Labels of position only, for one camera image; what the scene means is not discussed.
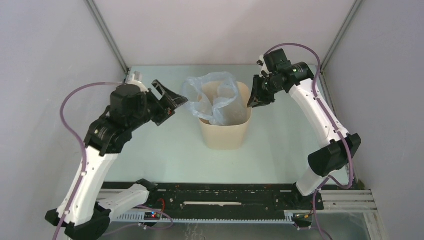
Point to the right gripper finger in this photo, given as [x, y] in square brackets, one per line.
[257, 101]
[257, 91]

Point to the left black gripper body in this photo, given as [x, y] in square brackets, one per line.
[155, 109]

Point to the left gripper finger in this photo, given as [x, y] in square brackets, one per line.
[171, 103]
[164, 91]

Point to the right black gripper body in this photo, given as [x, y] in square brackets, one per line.
[270, 88]

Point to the translucent blue trash bag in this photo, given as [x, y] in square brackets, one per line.
[215, 98]

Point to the beige plastic trash bin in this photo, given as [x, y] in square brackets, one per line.
[227, 137]

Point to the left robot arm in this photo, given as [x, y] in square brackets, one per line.
[81, 215]

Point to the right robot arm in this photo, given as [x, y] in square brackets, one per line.
[337, 145]

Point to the small circuit board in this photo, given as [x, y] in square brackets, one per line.
[152, 216]

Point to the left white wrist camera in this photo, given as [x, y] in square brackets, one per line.
[135, 78]

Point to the right aluminium frame post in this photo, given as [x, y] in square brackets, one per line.
[357, 4]

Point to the aluminium frame post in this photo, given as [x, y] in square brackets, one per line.
[105, 31]
[357, 4]

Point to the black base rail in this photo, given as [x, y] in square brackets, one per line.
[231, 201]

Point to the left aluminium frame post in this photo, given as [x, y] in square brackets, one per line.
[105, 31]

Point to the white cable duct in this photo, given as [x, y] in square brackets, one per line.
[140, 217]

